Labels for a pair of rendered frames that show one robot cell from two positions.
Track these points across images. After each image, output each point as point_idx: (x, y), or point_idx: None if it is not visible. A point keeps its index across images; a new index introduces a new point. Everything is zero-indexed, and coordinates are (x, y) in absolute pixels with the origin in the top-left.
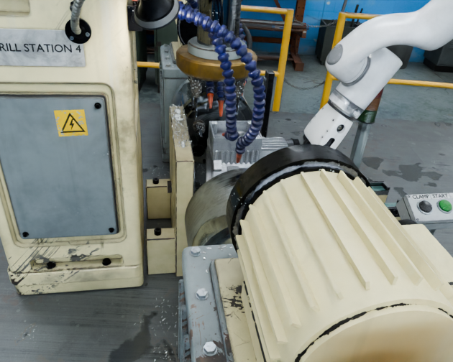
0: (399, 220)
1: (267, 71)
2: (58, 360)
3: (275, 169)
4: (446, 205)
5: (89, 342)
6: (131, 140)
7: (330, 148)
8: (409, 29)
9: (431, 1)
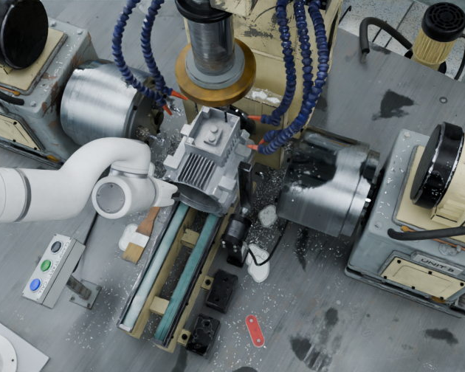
0: None
1: (244, 162)
2: (170, 52)
3: None
4: (43, 265)
5: (173, 68)
6: (184, 20)
7: (1, 16)
8: (67, 161)
9: (57, 174)
